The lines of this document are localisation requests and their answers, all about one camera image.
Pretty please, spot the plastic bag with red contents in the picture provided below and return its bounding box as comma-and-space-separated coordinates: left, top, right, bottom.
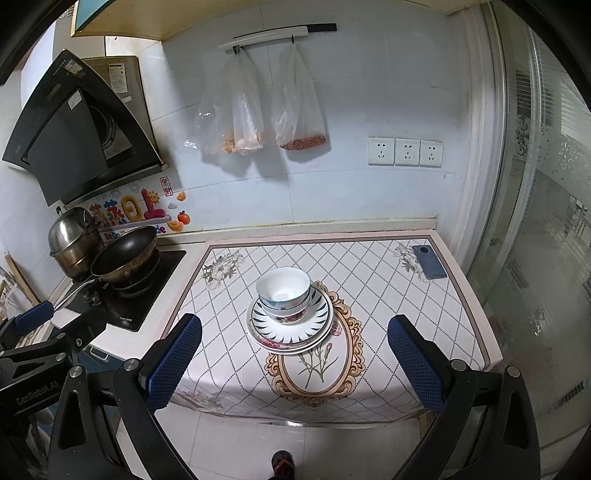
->
271, 41, 329, 152

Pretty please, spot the white bowl with blue dots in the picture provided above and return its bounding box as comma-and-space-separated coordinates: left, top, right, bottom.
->
262, 295, 310, 313

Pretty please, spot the dark frying pan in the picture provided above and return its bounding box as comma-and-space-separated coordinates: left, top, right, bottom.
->
53, 225, 159, 315

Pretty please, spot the sliding glass door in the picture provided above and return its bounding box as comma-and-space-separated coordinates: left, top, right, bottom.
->
480, 0, 591, 462

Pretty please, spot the colourful wall sticker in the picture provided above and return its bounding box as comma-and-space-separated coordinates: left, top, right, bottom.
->
83, 178, 192, 238

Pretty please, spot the wall cabinet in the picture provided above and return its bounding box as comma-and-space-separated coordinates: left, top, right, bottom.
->
69, 0, 185, 40

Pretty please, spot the white wall outlet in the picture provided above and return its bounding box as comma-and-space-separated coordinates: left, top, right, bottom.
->
419, 139, 444, 168
394, 137, 421, 167
368, 137, 395, 166

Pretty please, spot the black cooktop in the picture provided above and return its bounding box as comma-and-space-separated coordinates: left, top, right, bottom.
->
54, 249, 187, 333

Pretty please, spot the floral diamond pattern tablecloth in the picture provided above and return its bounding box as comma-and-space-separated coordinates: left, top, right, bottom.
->
159, 234, 491, 423

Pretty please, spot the wooden board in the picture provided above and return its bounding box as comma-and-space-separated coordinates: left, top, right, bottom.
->
4, 251, 40, 305

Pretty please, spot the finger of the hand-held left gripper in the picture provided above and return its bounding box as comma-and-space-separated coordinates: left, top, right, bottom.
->
51, 308, 108, 355
0, 301, 55, 340

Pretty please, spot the white plate with blue stripes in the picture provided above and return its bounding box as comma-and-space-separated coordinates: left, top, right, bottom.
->
252, 282, 332, 344

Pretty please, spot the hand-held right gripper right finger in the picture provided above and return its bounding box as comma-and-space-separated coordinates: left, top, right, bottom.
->
387, 315, 541, 480

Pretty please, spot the steel pot with lid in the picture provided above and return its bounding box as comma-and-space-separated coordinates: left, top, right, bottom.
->
48, 206, 105, 278

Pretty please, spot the blue smartphone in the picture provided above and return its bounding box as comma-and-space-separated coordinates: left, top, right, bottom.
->
412, 244, 448, 280

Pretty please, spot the white plate with pink flower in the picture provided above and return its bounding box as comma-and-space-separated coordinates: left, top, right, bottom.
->
248, 295, 334, 354

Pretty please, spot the white wall hook rail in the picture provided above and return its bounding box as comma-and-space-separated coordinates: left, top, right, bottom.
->
218, 25, 308, 51

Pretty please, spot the plain white bowl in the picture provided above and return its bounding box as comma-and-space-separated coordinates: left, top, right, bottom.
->
256, 268, 311, 308

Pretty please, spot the white plate with grey flower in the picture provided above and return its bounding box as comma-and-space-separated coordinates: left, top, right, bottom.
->
249, 300, 334, 356

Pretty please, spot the black range hood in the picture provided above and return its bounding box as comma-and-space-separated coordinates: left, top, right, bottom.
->
2, 48, 163, 207

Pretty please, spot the clear plastic bag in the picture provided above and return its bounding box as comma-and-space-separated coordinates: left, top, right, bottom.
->
185, 51, 236, 156
226, 48, 266, 155

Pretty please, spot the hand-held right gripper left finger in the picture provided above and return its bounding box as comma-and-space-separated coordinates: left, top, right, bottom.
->
48, 313, 204, 480

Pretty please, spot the white bowl with red flower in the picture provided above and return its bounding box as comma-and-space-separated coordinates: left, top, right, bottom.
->
264, 305, 309, 325

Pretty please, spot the red black sandal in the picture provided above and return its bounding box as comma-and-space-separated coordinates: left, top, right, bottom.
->
271, 451, 295, 480

